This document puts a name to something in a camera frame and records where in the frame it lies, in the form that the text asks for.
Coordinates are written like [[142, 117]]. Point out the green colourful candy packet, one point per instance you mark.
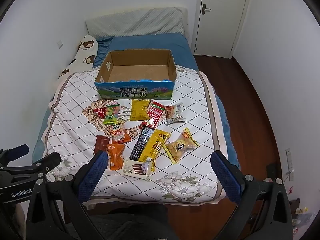
[[112, 113]]

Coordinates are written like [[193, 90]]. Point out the long black snack packet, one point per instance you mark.
[[141, 143]]

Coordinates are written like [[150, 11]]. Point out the white power strip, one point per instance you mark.
[[290, 163]]

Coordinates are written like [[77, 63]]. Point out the grey textured pillow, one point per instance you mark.
[[135, 22]]

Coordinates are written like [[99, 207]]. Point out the bear-print long pillow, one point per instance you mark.
[[83, 52]]

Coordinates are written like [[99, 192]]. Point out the bed with blue sheet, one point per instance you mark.
[[150, 42]]

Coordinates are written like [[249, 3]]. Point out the small red snack packet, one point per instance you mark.
[[148, 124]]

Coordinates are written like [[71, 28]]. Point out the white diamond-pattern floral blanket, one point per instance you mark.
[[75, 100]]

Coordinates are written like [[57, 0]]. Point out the red triangular snack packet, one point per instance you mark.
[[100, 112]]

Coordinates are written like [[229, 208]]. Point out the clear yellow pastry packet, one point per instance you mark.
[[178, 147]]

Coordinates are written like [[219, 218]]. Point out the red flat snack packet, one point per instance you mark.
[[156, 111]]

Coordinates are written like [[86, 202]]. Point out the white chocolate biscuit packet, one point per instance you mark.
[[135, 170]]

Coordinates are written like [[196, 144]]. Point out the white wall outlet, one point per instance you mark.
[[60, 43]]

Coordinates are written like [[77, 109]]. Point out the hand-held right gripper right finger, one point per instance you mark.
[[225, 177]]

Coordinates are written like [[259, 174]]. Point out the plain orange snack packet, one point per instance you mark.
[[116, 156]]

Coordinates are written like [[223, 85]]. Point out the brown snack packet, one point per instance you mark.
[[101, 143]]

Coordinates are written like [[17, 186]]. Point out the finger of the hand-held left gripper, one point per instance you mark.
[[47, 161], [17, 152]]

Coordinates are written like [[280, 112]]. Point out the white cookie packet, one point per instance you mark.
[[173, 113]]

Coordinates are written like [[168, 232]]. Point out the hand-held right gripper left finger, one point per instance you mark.
[[92, 176]]

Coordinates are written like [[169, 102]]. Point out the orange panda snack packet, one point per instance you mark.
[[117, 133]]

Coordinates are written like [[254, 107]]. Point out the yellow crisps packet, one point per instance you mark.
[[140, 110]]

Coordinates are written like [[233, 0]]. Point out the white door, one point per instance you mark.
[[221, 30]]

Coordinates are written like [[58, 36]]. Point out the printed cardboard box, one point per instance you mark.
[[135, 93]]

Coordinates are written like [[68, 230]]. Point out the large yellow snack packet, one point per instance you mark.
[[157, 142]]

